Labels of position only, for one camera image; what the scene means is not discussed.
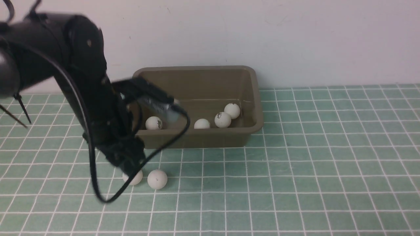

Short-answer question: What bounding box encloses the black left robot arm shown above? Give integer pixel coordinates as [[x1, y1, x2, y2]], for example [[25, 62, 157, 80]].
[[0, 13, 145, 176]]

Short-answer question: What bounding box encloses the green checkered tablecloth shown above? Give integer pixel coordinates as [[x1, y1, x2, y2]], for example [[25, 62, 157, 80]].
[[0, 84, 420, 236]]

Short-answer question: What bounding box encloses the white ping-pong ball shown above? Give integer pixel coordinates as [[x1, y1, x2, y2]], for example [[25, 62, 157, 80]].
[[224, 103, 241, 120], [194, 118, 210, 129], [147, 169, 168, 190], [145, 116, 163, 130], [122, 170, 143, 186], [214, 112, 232, 128]]

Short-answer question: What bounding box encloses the black camera cable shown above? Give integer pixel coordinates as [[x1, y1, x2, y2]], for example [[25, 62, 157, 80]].
[[49, 59, 191, 204]]

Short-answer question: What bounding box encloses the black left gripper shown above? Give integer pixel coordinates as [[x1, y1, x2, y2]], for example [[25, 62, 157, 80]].
[[93, 131, 146, 176]]

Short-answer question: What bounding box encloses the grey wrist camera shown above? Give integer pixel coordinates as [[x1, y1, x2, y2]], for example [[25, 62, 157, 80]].
[[112, 76, 190, 123]]

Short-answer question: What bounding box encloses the brown plastic bin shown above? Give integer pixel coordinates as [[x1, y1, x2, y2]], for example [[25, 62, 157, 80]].
[[133, 66, 263, 149]]

